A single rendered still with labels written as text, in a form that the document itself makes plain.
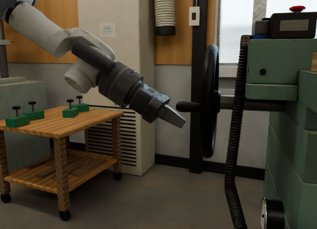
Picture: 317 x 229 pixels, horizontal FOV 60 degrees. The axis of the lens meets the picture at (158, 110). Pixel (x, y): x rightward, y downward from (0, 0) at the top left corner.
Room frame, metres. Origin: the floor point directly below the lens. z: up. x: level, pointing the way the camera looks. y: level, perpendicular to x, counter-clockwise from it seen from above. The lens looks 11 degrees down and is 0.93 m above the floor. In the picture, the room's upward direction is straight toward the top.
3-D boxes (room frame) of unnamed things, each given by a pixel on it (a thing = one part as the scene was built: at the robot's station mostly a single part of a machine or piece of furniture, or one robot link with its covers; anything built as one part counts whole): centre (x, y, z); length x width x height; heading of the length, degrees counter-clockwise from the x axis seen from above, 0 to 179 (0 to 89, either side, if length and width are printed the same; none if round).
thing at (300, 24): (0.62, -0.26, 0.99); 0.13 x 0.11 x 0.06; 165
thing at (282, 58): (0.62, -0.27, 0.91); 0.15 x 0.14 x 0.09; 165
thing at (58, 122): (1.78, 0.65, 0.32); 0.66 x 0.57 x 0.64; 156
